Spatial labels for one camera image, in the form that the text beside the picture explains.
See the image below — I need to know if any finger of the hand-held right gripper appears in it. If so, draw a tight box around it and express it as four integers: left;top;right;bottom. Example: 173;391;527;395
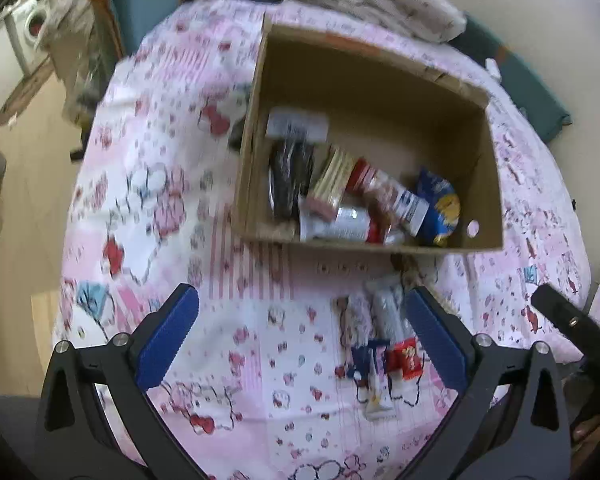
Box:
530;283;600;348

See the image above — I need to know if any blue white snack stick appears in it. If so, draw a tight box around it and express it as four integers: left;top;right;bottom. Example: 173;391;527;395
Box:
351;341;397;422

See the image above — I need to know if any pink printed bedsheet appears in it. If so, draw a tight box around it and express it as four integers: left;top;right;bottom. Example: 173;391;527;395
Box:
52;0;595;480

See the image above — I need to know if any white washing machine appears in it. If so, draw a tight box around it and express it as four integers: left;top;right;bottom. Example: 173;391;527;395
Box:
7;0;53;73

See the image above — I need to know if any dark brown snack packet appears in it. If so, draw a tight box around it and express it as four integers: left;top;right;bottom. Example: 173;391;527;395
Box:
268;136;315;222

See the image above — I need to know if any red white snack packet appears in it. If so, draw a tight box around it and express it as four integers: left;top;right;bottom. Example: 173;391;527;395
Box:
346;158;430;235

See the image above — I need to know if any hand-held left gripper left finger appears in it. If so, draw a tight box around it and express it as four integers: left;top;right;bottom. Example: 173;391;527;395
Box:
34;282;212;480

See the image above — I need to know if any brown cardboard box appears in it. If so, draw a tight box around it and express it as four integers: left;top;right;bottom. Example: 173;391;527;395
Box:
230;14;505;256

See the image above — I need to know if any small black object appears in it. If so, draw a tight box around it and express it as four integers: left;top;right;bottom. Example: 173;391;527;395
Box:
226;114;249;152

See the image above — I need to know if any beige striped snack packet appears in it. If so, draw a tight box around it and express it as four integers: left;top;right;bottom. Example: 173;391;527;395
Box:
306;146;357;217

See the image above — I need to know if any small red snack packet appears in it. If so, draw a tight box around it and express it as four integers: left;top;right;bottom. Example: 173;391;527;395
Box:
386;338;424;382

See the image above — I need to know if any grey clear snack packet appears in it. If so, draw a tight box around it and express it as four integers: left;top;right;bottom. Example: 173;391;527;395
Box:
370;279;413;347

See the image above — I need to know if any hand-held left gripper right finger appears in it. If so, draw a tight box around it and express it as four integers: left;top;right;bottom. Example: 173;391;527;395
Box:
395;285;573;480

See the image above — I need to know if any blue yellow snack packet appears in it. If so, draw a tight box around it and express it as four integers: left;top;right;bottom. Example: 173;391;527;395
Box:
414;169;462;247

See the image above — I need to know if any pale pink snack packet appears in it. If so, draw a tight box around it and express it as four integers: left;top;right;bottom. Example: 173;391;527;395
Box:
335;294;373;352

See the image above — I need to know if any plastic covered cardboard box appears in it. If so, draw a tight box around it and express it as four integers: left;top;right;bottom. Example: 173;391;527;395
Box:
41;0;127;128

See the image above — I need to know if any silver white snack packet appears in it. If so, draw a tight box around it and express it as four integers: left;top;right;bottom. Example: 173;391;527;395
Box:
299;206;382;244

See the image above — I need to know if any teal headboard cushion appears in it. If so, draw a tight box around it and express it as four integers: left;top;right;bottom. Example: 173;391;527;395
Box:
449;11;574;144

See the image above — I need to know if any teal bed end panel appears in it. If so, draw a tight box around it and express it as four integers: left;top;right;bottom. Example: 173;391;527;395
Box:
86;0;190;57

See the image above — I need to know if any white label snack packet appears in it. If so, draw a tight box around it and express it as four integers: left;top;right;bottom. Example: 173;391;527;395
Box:
266;109;329;142

